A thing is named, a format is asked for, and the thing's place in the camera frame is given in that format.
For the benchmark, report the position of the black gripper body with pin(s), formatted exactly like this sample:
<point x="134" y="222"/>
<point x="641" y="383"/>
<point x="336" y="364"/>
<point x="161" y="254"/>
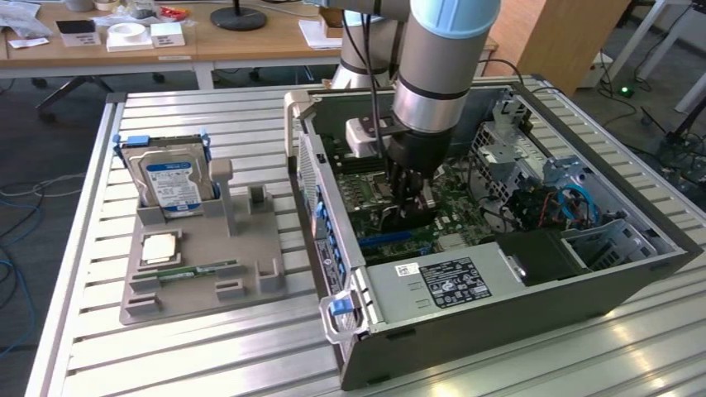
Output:
<point x="420" y="151"/>

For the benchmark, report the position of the green graphics card black fan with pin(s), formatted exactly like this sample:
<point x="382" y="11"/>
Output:
<point x="402" y="223"/>

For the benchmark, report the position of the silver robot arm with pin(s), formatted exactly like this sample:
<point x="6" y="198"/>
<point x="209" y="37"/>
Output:
<point x="441" y="62"/>

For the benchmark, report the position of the CPU socket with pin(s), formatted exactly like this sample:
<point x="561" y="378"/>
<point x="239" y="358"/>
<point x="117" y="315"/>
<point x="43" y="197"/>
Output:
<point x="381" y="184"/>

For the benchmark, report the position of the green motherboard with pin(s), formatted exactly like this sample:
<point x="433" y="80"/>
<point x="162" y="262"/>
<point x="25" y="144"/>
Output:
<point x="464" y="207"/>

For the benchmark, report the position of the silver chipset heatsink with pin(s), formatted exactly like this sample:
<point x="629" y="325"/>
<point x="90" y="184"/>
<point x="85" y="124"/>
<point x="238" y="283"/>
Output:
<point x="453" y="242"/>

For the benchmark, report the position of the blue expansion slot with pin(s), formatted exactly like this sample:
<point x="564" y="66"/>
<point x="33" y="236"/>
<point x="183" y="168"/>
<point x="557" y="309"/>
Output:
<point x="386" y="239"/>

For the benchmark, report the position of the metal drive cage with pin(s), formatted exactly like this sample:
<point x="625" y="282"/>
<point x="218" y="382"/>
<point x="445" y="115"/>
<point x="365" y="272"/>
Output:
<point x="497" y="173"/>

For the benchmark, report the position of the grey power supply unit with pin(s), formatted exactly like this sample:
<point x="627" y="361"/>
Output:
<point x="397" y="297"/>

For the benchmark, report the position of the white paper stack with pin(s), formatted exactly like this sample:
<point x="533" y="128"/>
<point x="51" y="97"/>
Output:
<point x="317" y="35"/>

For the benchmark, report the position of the grey open PC case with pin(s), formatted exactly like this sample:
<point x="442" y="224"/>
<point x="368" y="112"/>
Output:
<point x="497" y="322"/>

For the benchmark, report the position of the grey parts rack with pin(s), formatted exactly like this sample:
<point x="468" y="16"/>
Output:
<point x="213" y="244"/>

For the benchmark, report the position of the metal disk bay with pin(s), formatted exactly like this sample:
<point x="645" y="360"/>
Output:
<point x="624" y="244"/>

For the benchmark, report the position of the device with green light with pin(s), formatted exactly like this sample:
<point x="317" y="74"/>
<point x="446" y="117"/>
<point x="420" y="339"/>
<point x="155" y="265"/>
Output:
<point x="625" y="89"/>

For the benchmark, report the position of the wooden desk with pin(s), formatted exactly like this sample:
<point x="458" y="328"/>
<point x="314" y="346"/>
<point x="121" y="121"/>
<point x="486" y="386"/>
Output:
<point x="249" y="45"/>

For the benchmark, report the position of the hard disk with blue carrier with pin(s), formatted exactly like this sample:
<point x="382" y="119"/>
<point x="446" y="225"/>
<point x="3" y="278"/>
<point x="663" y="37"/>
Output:
<point x="166" y="186"/>

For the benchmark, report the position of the green RAM stick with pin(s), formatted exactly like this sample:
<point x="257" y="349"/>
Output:
<point x="182" y="273"/>

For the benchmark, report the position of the black lamp base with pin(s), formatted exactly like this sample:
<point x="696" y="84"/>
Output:
<point x="237" y="20"/>

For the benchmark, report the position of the silver CPU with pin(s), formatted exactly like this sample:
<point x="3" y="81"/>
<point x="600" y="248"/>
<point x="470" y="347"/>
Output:
<point x="157" y="249"/>

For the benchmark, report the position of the black equipment stand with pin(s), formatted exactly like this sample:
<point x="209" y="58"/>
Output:
<point x="684" y="136"/>

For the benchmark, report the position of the plain white box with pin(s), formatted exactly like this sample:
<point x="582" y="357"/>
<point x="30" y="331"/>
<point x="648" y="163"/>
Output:
<point x="166" y="31"/>

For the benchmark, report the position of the red small item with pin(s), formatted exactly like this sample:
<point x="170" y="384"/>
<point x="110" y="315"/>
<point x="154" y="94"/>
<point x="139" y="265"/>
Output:
<point x="173" y="14"/>

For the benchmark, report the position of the white tape roll holder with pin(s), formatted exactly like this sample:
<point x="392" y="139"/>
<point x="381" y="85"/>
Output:
<point x="130" y="41"/>

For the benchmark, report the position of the black office chair base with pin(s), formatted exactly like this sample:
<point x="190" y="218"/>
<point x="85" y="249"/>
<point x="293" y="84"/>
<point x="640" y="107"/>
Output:
<point x="61" y="93"/>

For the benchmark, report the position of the white box with black lid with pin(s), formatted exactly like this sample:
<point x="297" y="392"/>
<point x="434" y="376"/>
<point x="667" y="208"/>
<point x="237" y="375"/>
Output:
<point x="83" y="39"/>

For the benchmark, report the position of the cream tape roll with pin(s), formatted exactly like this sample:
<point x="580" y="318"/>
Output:
<point x="105" y="5"/>

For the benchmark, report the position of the grey cup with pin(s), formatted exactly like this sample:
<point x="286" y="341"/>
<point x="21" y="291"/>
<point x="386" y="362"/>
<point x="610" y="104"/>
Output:
<point x="81" y="5"/>

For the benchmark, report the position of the white label card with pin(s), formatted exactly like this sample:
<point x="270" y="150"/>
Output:
<point x="27" y="42"/>

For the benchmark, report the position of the clear plastic bag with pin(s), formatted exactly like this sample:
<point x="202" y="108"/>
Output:
<point x="25" y="22"/>

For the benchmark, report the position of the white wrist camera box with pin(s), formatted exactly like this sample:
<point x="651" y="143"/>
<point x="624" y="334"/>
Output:
<point x="365" y="140"/>

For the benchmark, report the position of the white desk frame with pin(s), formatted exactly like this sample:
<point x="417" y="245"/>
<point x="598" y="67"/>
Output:
<point x="665" y="45"/>

